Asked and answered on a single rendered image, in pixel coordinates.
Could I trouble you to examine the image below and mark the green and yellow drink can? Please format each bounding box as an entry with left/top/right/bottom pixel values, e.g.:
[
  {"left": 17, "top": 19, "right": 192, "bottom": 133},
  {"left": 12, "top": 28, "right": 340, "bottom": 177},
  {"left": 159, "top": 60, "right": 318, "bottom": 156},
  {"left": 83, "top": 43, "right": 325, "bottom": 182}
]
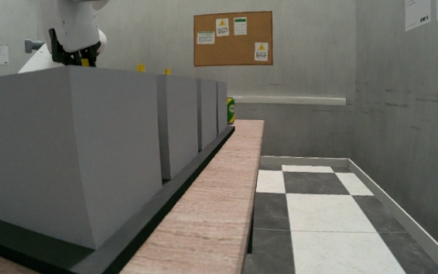
[{"left": 227, "top": 97, "right": 234, "bottom": 125}]

